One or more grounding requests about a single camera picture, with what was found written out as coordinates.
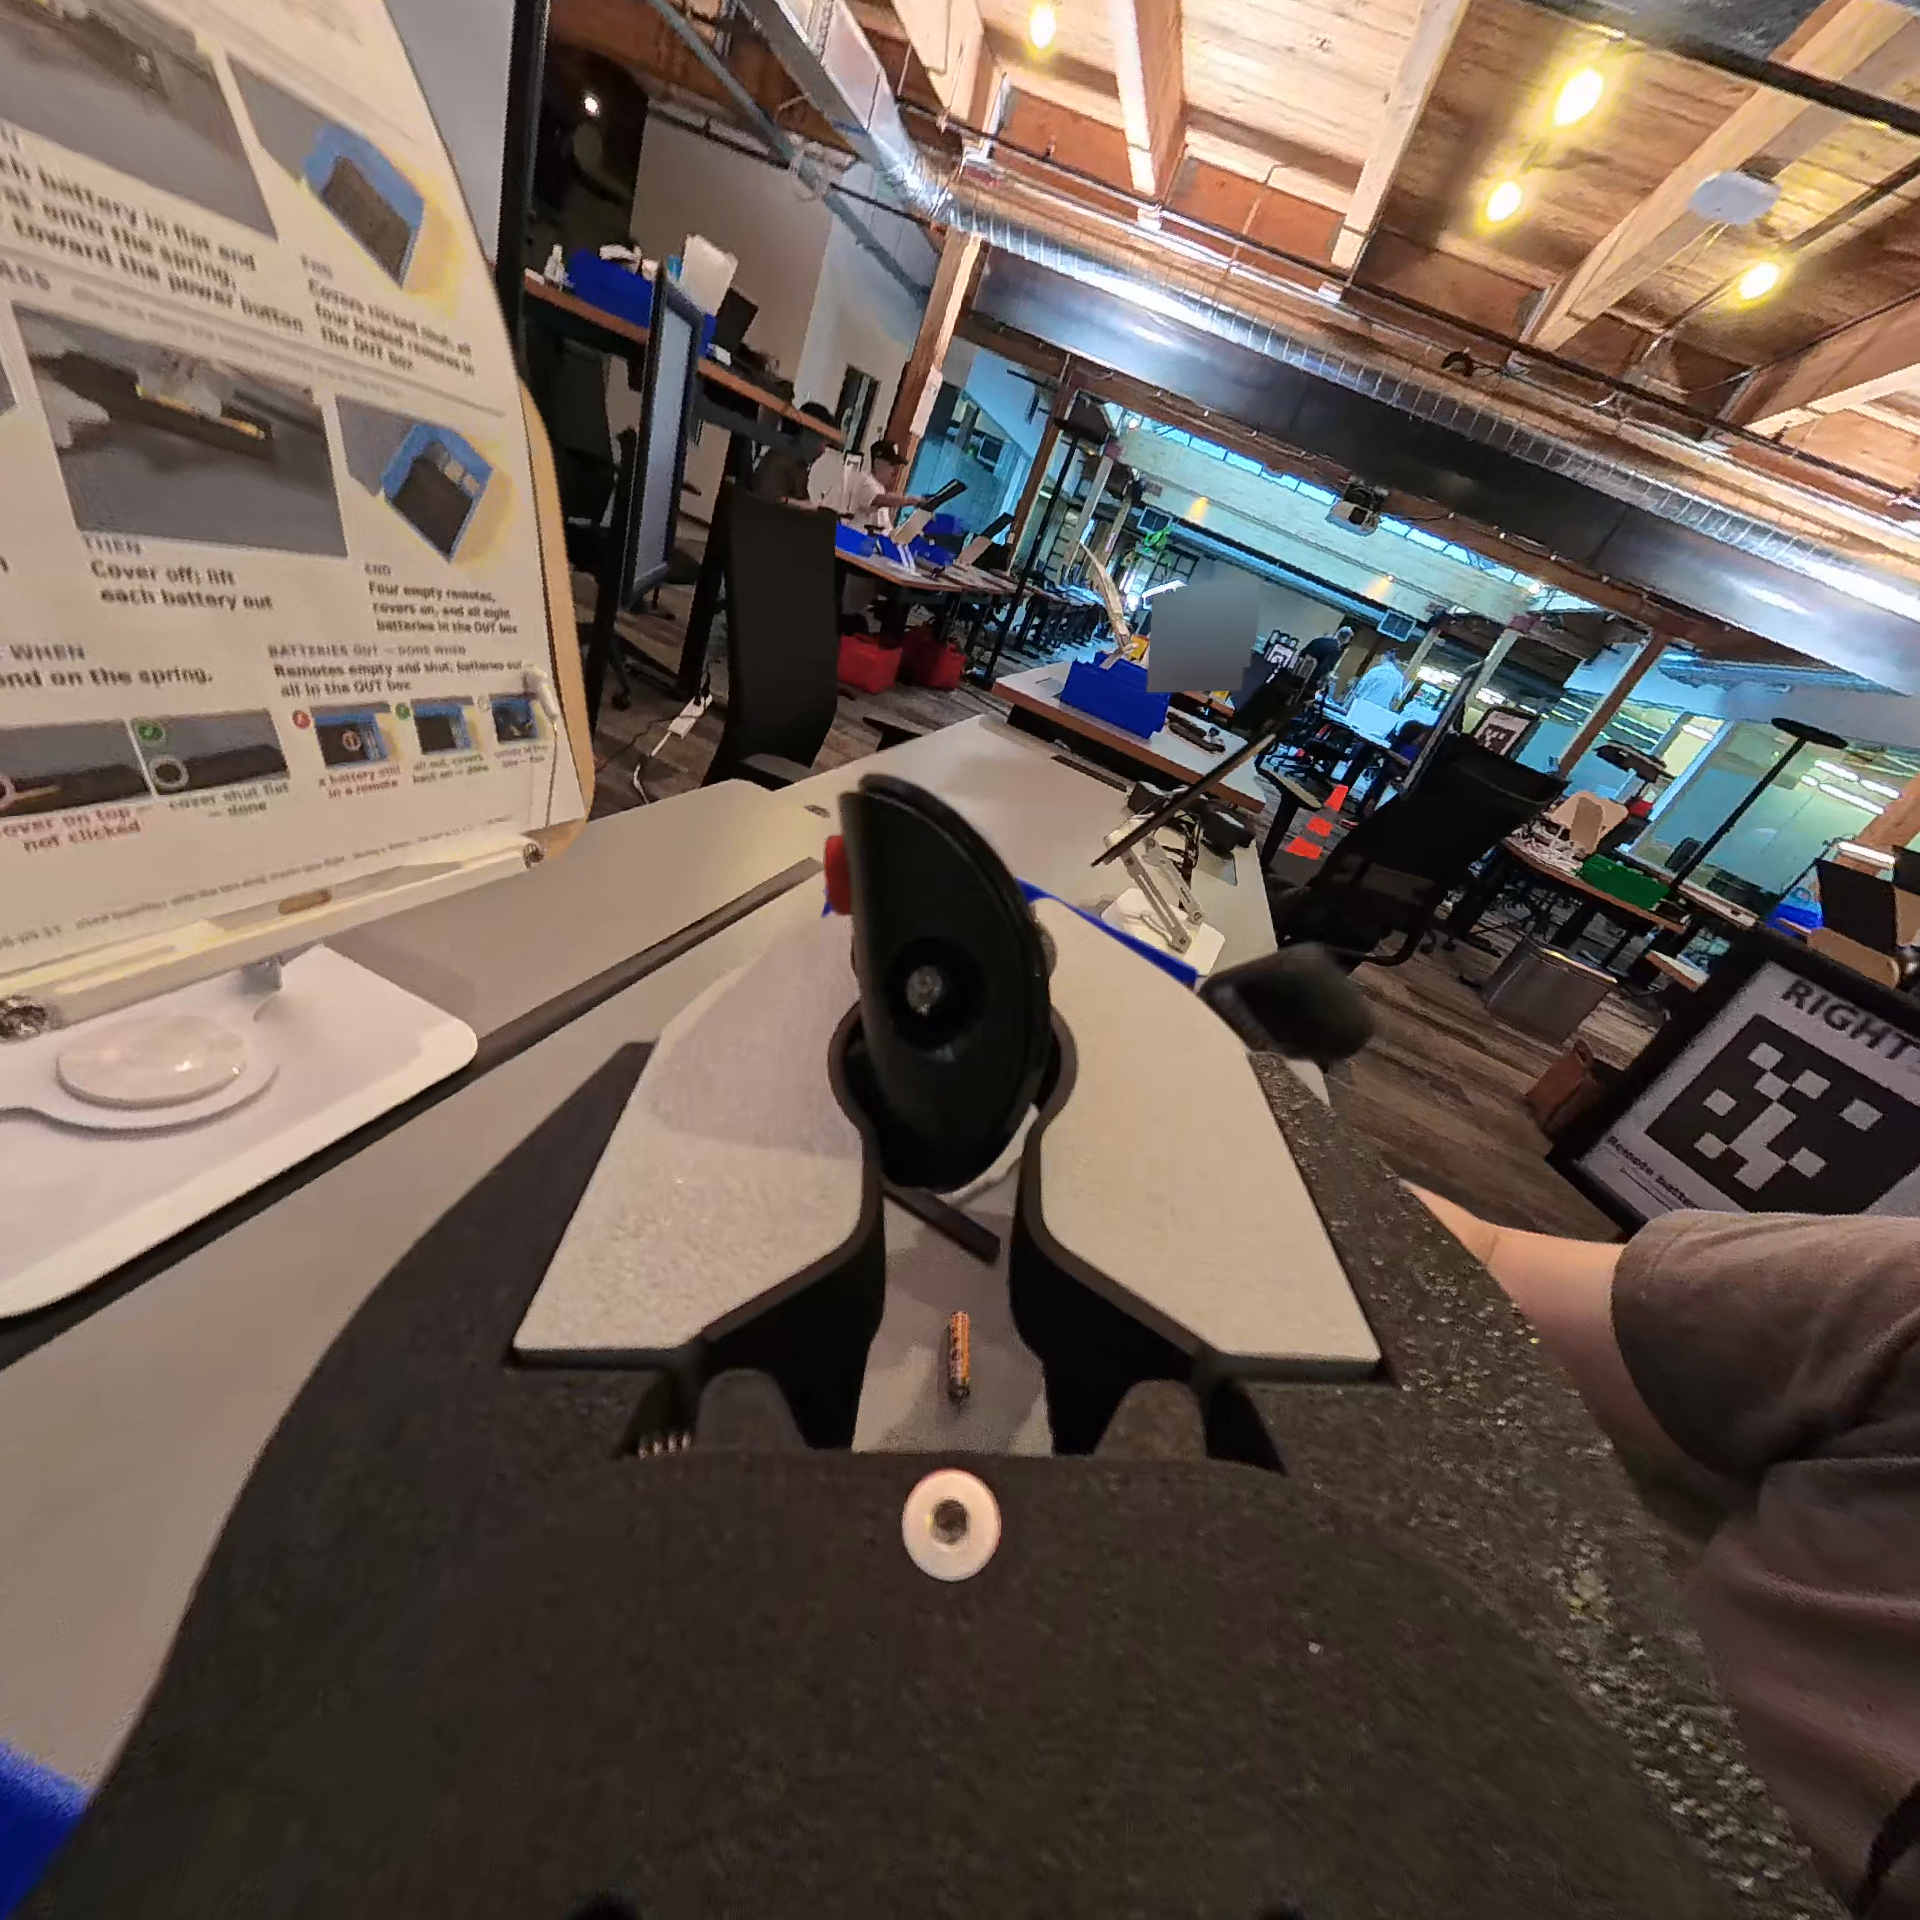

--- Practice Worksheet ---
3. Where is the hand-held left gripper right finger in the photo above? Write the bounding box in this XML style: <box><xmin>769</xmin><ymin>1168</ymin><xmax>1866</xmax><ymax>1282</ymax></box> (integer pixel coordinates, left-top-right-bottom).
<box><xmin>1015</xmin><ymin>955</ymin><xmax>1387</xmax><ymax>1442</ymax></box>

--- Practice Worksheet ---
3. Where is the blue plastic bin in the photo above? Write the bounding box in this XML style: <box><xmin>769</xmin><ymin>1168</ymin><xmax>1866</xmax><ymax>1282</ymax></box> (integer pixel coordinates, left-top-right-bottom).
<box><xmin>565</xmin><ymin>253</ymin><xmax>663</xmax><ymax>328</ymax></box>
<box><xmin>0</xmin><ymin>1736</ymin><xmax>97</xmax><ymax>1920</ymax></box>
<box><xmin>1018</xmin><ymin>882</ymin><xmax>1209</xmax><ymax>983</ymax></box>
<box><xmin>1054</xmin><ymin>651</ymin><xmax>1176</xmax><ymax>740</ymax></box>

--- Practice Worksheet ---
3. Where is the large silver air duct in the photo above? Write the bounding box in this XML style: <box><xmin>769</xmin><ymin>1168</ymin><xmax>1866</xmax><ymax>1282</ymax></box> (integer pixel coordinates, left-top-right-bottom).
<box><xmin>737</xmin><ymin>0</ymin><xmax>1920</xmax><ymax>712</ymax></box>

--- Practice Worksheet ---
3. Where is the printed instruction poster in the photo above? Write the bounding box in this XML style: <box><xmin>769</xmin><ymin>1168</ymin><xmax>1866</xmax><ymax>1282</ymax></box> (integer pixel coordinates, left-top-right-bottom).
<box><xmin>0</xmin><ymin>0</ymin><xmax>590</xmax><ymax>952</ymax></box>

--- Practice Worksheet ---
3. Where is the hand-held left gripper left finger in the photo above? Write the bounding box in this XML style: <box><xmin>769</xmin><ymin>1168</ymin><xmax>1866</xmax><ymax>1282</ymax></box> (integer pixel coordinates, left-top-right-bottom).
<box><xmin>512</xmin><ymin>926</ymin><xmax>895</xmax><ymax>1442</ymax></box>

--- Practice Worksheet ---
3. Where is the black office chair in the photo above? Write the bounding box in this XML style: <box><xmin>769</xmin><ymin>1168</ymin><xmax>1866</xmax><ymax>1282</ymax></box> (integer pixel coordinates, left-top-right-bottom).
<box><xmin>1274</xmin><ymin>734</ymin><xmax>1568</xmax><ymax>968</ymax></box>
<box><xmin>704</xmin><ymin>494</ymin><xmax>848</xmax><ymax>794</ymax></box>

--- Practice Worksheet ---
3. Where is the white stand with black rod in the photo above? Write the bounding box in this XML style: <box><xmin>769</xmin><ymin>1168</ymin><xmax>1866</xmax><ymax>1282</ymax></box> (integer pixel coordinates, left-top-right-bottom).
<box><xmin>1090</xmin><ymin>715</ymin><xmax>1270</xmax><ymax>968</ymax></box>

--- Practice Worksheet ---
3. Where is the black framed display on stand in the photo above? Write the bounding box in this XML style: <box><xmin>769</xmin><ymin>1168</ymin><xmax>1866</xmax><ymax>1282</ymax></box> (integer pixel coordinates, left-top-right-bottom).
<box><xmin>613</xmin><ymin>267</ymin><xmax>717</xmax><ymax>712</ymax></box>

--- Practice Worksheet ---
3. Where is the black remote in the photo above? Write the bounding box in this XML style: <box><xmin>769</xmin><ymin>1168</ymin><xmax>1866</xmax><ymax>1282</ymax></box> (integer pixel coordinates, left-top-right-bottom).
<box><xmin>816</xmin><ymin>773</ymin><xmax>1062</xmax><ymax>1200</ymax></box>

